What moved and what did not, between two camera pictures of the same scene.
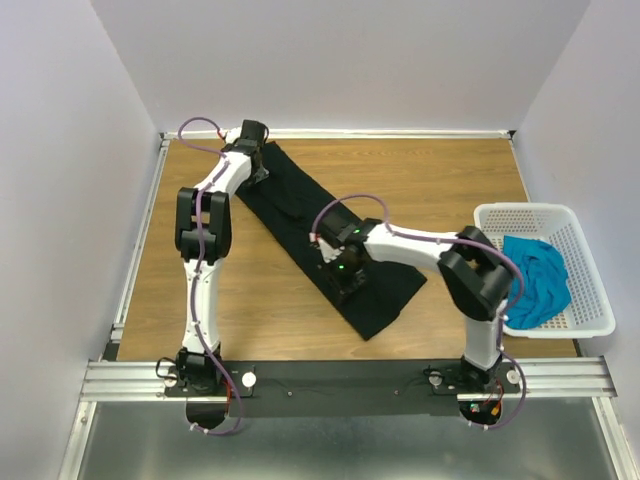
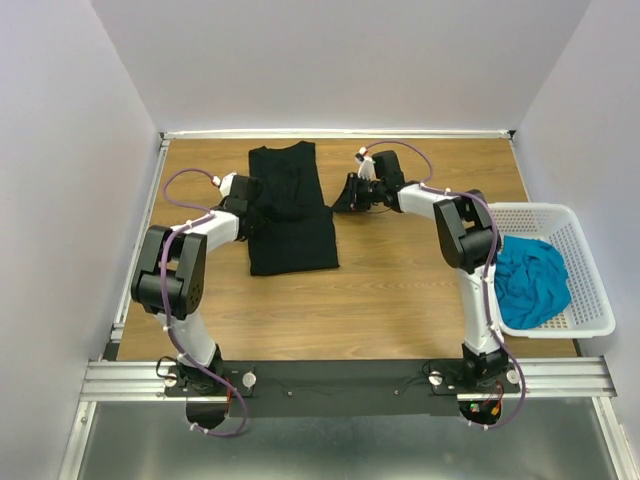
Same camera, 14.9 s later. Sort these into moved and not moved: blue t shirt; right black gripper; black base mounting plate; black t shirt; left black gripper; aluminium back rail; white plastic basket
Moved: left black gripper; black t shirt; right black gripper
Not moved: aluminium back rail; black base mounting plate; white plastic basket; blue t shirt
